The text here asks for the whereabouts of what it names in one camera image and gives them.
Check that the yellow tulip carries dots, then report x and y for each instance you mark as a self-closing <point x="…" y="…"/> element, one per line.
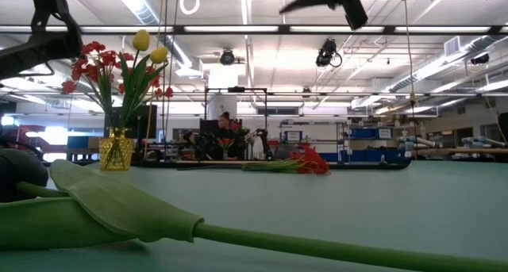
<point x="141" y="40"/>
<point x="158" y="54"/>

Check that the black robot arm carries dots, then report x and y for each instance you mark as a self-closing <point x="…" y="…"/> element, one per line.
<point x="198" y="145"/>
<point x="265" y="141"/>

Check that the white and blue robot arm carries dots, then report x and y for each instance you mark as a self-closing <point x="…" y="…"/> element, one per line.
<point x="420" y="141"/>
<point x="482" y="141"/>

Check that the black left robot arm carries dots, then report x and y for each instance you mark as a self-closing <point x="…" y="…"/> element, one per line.
<point x="39" y="50"/>

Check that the yellow glass vase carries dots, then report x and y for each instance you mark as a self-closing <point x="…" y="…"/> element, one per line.
<point x="117" y="153"/>

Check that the black light bar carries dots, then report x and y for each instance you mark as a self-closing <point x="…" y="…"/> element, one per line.
<point x="283" y="29"/>

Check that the black ceiling spotlight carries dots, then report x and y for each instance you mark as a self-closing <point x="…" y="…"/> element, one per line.
<point x="227" y="58"/>
<point x="326" y="52"/>
<point x="480" y="59"/>

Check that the blue storage bins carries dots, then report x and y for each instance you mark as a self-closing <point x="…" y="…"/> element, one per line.
<point x="361" y="133"/>
<point x="357" y="156"/>

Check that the white sign board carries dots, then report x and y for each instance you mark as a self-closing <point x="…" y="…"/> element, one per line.
<point x="293" y="136"/>

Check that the pink flower bouquet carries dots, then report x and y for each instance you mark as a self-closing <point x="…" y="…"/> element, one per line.
<point x="250" y="137"/>

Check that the person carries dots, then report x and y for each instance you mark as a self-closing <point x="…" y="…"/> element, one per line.
<point x="226" y="123"/>

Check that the small red flower bouquet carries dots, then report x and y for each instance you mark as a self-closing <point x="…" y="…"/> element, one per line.
<point x="225" y="142"/>

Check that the wooden table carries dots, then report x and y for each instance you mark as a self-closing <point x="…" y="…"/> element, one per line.
<point x="456" y="150"/>

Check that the green table mat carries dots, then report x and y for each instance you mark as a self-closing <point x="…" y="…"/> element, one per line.
<point x="357" y="200"/>

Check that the black monitor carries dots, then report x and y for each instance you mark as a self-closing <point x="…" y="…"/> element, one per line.
<point x="147" y="121"/>

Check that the red storage rack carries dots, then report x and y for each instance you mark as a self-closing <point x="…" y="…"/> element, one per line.
<point x="35" y="128"/>

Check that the silver ventilation duct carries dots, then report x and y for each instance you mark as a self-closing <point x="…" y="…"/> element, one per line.
<point x="436" y="67"/>
<point x="137" y="6"/>

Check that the black station frame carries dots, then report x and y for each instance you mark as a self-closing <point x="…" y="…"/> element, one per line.
<point x="236" y="89"/>

